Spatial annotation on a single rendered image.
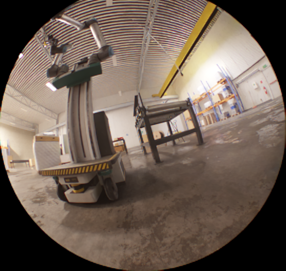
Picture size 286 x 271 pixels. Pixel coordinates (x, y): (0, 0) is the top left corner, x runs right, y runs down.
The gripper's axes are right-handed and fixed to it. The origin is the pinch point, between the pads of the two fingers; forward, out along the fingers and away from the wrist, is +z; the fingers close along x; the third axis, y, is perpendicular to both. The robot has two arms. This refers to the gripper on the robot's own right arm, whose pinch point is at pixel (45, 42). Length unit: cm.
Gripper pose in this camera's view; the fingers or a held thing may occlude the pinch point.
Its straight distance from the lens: 115.0
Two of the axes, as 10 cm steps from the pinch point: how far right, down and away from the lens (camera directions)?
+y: -1.7, 5.9, 7.9
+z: 4.8, 7.5, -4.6
